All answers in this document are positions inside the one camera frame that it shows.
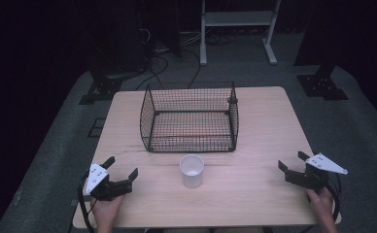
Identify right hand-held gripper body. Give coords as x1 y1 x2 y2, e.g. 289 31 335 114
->
285 152 349 192

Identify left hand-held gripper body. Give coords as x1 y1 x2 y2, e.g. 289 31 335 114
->
85 162 134 202

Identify person's right hand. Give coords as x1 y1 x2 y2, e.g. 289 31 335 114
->
306 186 335 223

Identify person's left hand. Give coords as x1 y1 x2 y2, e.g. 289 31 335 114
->
91 194 125 226

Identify white cup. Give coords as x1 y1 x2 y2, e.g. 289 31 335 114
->
179 153 206 189

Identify black stand base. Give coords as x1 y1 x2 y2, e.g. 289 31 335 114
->
296 62 350 102
79 59 126 106

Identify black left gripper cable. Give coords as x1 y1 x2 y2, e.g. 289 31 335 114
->
77 173 95 233

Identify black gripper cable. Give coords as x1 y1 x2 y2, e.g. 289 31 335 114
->
326 173 343 223
77 173 95 233

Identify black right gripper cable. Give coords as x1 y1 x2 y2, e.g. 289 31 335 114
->
326 173 343 223

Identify black wire mesh basket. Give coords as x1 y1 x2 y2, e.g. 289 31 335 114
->
139 81 240 153

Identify black floor cables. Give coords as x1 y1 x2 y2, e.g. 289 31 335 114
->
134 27 239 92

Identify white metal stand frame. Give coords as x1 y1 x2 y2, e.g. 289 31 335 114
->
199 0 282 67

